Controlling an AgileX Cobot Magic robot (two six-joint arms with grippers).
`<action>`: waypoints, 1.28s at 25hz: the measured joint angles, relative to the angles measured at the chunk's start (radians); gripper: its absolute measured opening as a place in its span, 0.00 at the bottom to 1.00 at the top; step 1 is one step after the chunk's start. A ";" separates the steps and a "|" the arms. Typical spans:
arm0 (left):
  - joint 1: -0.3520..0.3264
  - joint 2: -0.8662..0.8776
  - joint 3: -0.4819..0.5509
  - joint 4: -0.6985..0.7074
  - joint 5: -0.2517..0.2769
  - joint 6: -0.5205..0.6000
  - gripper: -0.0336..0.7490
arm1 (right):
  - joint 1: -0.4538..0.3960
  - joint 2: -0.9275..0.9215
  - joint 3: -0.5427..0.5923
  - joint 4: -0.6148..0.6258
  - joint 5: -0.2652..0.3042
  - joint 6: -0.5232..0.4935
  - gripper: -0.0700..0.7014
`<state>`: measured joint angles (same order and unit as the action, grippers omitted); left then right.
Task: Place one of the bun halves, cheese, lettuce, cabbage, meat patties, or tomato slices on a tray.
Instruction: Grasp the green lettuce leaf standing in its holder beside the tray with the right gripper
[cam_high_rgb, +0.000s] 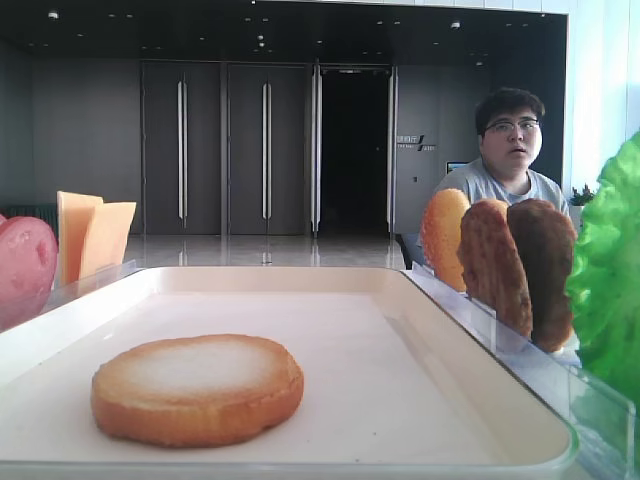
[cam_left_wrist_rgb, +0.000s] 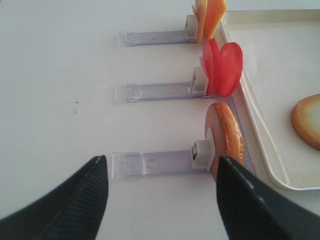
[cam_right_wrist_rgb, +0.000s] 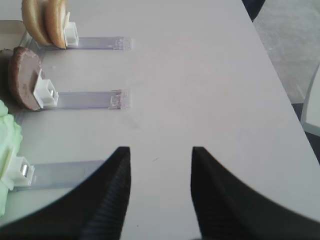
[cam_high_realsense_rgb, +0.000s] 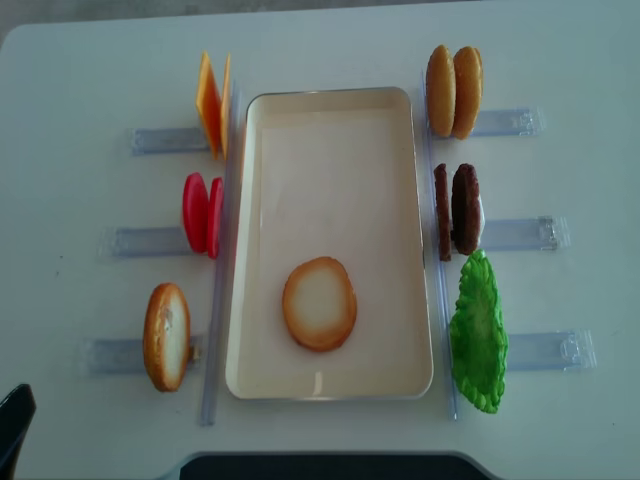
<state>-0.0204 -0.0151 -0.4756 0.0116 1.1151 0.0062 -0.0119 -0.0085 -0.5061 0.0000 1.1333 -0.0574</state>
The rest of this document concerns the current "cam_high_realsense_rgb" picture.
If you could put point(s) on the clear tomato pusher track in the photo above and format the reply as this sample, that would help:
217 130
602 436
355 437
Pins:
129 243

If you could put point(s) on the clear bun pusher track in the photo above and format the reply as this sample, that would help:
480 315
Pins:
522 121

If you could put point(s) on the red tomato slice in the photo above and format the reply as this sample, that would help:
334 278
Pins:
195 202
216 201

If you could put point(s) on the clear bread pusher track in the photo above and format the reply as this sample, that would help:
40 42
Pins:
100 357

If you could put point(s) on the clear cheese pusher track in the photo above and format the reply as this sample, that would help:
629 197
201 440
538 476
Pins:
167 140

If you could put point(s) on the outer golden bun slice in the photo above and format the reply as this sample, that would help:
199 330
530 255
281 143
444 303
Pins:
469 90

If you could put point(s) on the cream rectangular tray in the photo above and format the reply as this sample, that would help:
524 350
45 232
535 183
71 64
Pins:
330 174

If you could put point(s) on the upright bread slice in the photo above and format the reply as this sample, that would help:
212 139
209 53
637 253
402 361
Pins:
166 337

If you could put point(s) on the orange cheese slice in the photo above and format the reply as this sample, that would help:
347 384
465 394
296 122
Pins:
225 107
208 104

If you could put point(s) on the clear long rail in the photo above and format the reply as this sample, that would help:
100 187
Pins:
441 288
224 270

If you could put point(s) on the clear lettuce pusher track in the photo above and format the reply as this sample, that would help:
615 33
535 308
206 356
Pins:
561 350

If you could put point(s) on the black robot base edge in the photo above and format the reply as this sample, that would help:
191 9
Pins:
330 466

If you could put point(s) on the inner golden bun slice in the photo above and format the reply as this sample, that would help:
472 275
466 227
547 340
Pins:
441 91

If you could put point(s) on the bread slice on tray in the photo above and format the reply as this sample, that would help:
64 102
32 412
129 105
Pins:
319 304

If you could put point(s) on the outer red tomato slice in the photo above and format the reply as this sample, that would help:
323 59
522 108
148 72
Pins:
195 202

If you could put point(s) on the clear right long rail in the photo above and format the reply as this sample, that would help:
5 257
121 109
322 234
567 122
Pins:
441 288

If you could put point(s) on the green lettuce leaf in rack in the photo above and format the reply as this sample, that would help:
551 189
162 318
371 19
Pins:
479 341

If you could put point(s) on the brown meat patty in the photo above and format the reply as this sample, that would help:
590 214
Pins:
442 211
466 209

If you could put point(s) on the inner brown meat patty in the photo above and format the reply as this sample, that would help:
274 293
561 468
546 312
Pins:
442 211

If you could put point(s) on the inner red tomato slice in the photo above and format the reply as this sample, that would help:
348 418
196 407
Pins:
216 201

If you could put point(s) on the inner orange cheese slice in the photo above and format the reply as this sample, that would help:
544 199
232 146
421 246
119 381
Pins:
225 107

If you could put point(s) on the clear left long rail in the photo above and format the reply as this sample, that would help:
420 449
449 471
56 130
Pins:
224 270

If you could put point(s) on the outer brown meat patty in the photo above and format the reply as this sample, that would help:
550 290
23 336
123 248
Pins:
466 209

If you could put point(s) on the outer orange cheese slice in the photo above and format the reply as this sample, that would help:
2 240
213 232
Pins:
208 104

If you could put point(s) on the clear patty pusher track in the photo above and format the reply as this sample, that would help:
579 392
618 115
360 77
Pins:
544 233

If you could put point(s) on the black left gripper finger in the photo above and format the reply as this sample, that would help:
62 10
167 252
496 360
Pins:
17 410

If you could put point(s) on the golden bun slice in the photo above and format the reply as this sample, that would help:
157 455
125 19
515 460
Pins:
441 91
469 90

